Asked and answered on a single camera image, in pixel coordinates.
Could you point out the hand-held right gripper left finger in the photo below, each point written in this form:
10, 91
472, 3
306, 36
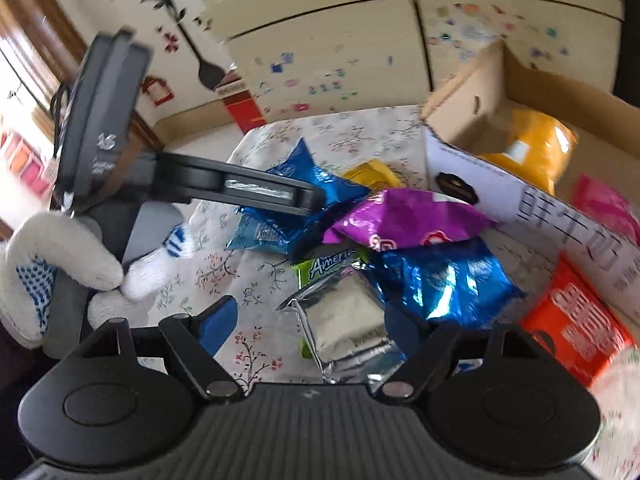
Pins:
220, 320

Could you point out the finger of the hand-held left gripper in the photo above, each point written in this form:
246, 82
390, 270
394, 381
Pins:
270, 190

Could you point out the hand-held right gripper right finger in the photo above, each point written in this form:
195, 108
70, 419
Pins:
400, 327

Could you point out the green silver cake packet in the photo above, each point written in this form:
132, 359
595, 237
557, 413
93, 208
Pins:
345, 310

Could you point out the blue foil snack packet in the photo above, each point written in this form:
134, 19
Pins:
440, 280
345, 192

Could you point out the small yellow snack packet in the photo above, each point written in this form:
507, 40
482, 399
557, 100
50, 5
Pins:
372, 175

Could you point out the purple snack packet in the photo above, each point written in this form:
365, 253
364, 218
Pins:
410, 220

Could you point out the red orange snack packet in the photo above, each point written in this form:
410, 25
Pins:
575, 330

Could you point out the cardboard box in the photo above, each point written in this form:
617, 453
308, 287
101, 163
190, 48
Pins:
550, 210

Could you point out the person's left hand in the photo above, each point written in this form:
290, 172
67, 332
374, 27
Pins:
45, 245

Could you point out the floral tablecloth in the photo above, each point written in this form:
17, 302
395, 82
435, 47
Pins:
225, 270

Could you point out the red white carton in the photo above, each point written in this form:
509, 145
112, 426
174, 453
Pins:
245, 110

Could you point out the cream cabinet with stickers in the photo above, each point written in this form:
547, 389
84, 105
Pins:
325, 50

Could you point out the large orange snack packet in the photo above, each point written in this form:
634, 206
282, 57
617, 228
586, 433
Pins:
535, 145

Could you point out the pink snack packet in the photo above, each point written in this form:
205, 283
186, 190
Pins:
605, 210

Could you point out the red frame wall sticker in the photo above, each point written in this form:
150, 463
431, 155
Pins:
157, 91

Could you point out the black fork-shaped wall decal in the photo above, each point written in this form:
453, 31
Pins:
207, 72

